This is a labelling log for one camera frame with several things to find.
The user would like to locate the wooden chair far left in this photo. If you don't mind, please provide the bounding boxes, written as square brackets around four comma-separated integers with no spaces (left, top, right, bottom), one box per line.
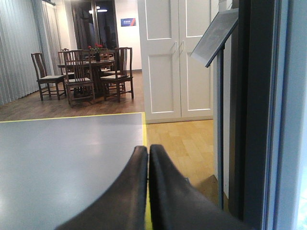
[31,53,67,101]

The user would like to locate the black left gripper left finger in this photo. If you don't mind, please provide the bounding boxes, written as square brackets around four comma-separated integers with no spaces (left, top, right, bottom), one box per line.
[56,146,148,230]

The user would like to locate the wooden chair front centre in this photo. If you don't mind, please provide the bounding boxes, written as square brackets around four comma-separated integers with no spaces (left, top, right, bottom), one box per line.
[63,50,95,107]

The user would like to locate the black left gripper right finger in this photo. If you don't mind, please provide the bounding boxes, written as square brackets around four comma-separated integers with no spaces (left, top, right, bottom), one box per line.
[149,144,250,230]

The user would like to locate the white double door wardrobe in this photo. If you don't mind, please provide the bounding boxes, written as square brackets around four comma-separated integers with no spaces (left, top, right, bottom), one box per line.
[138,0,219,124]

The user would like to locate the wooden chair right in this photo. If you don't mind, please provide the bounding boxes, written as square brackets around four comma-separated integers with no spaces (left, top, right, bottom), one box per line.
[100,47,134,102]

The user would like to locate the dark wooden dining table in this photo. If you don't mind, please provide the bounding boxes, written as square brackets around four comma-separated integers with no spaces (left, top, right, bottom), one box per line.
[58,58,115,98]

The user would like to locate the grey vertical curtain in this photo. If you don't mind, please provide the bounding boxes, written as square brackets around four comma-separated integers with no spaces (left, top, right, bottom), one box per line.
[0,0,60,105]

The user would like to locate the blue wall sign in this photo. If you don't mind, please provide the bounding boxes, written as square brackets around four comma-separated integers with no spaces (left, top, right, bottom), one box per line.
[120,18,136,27]

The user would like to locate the wooden chair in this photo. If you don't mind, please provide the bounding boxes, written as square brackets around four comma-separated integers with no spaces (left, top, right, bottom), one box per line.
[31,53,67,101]
[63,50,95,107]
[100,47,134,102]

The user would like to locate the red flowers in vase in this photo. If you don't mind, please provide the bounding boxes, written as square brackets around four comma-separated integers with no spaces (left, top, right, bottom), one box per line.
[88,43,103,62]

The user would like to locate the grey tilted sign stand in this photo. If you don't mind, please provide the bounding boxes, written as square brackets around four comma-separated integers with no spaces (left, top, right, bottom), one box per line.
[191,8,238,209]

